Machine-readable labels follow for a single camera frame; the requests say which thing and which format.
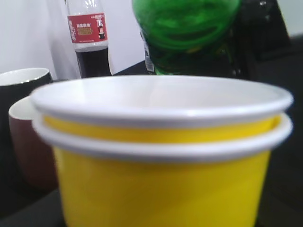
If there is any yellow paper cup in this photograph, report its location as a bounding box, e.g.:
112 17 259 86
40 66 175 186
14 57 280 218
30 75 294 227

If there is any green soda bottle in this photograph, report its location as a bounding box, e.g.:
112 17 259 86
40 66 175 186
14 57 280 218
132 0 242 75

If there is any cola bottle red label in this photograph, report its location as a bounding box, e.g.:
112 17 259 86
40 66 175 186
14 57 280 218
65 0 111 78

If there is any red mug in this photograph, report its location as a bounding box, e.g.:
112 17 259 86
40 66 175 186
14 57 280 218
8 96 57 192

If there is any black mug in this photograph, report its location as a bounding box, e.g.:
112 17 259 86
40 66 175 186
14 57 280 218
0 68 52 135

